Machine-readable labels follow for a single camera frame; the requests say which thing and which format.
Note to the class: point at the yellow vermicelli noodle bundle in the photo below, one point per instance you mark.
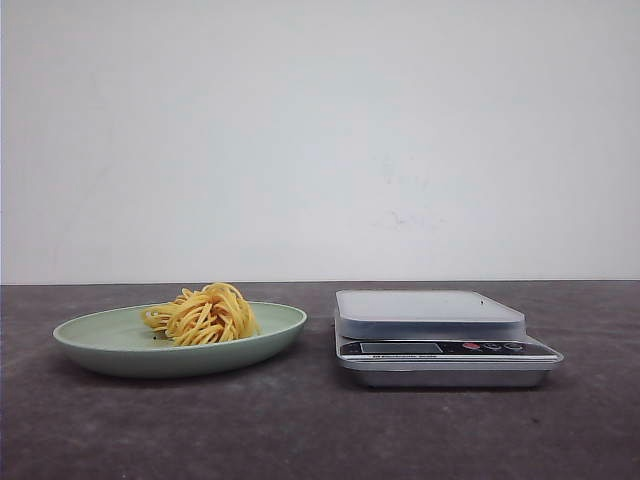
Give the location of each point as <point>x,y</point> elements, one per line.
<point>217,313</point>

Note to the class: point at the silver digital kitchen scale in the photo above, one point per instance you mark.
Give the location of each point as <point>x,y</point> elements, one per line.
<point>437,338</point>

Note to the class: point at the pale green oval plate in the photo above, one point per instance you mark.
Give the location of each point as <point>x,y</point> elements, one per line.
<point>117,343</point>

